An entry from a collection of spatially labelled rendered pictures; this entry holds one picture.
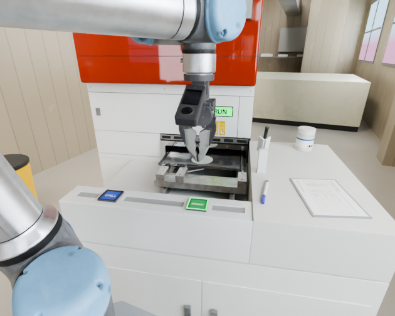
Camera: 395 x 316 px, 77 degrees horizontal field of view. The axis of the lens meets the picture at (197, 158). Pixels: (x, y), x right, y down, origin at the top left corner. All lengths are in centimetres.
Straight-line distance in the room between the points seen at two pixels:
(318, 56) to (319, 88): 245
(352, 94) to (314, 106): 63
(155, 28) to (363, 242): 64
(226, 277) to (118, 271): 34
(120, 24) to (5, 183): 27
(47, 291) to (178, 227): 38
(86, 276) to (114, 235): 40
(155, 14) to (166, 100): 90
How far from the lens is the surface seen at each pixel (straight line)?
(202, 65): 56
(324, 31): 761
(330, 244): 72
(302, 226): 68
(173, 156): 118
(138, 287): 91
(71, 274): 42
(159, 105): 124
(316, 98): 525
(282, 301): 85
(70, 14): 30
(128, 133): 134
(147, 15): 33
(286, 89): 523
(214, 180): 100
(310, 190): 83
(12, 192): 45
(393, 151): 400
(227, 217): 66
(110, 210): 75
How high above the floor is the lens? 135
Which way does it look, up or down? 23 degrees down
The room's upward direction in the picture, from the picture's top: straight up
